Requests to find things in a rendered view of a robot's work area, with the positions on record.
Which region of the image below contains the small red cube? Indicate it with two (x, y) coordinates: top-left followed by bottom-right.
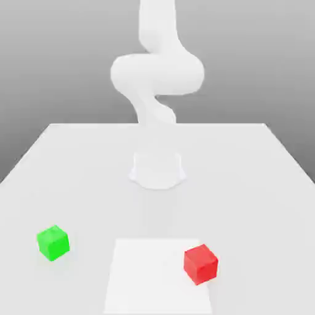
(183, 243), (219, 286)

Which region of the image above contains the small green cube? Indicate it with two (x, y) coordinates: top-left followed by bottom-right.
(36, 224), (71, 262)

